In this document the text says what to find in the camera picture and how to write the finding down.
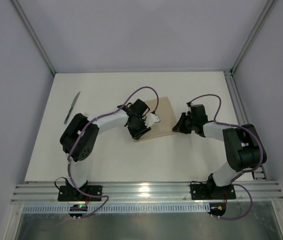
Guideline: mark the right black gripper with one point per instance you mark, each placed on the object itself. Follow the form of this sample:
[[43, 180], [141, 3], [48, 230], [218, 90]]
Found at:
[[186, 122]]

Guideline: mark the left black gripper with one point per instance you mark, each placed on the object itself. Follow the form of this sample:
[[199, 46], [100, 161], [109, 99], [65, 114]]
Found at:
[[138, 127]]

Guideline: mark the beige cloth napkin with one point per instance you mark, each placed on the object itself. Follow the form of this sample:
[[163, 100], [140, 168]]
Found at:
[[167, 118]]

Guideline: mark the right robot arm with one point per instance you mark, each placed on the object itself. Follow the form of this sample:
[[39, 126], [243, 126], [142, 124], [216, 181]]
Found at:
[[243, 150]]

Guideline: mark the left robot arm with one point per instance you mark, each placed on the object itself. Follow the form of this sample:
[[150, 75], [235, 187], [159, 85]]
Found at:
[[79, 138]]

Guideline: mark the right controller board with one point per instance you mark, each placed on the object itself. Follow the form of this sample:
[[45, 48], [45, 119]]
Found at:
[[217, 209]]

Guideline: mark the controller board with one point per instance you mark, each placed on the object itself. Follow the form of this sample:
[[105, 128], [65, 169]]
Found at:
[[77, 211], [217, 209]]

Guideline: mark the left controller board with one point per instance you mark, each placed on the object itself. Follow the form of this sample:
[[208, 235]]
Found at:
[[77, 211]]

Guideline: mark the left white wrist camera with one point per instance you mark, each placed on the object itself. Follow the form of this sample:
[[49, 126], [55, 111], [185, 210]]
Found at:
[[151, 119]]

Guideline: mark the front aluminium rail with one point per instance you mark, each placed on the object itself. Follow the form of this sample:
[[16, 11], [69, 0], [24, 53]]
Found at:
[[146, 192]]

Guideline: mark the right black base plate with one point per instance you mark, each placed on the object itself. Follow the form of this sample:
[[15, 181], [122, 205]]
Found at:
[[204, 191]]

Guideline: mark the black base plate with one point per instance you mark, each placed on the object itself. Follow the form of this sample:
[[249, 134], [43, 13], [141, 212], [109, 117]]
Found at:
[[204, 191], [67, 193]]

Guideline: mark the green handled knife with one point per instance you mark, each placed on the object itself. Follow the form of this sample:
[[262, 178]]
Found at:
[[71, 108]]

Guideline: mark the slotted cable duct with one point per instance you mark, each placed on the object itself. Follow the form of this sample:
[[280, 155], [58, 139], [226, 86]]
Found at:
[[118, 208]]

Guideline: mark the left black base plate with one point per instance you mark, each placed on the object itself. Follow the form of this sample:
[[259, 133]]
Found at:
[[67, 193]]

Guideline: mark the right frame post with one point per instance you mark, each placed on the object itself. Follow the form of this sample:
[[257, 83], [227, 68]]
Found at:
[[253, 34]]

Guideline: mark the frame post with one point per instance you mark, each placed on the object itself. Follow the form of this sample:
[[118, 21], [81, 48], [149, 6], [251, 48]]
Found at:
[[32, 33], [253, 34]]

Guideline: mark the left frame post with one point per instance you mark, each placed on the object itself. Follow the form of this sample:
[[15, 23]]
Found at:
[[32, 33]]

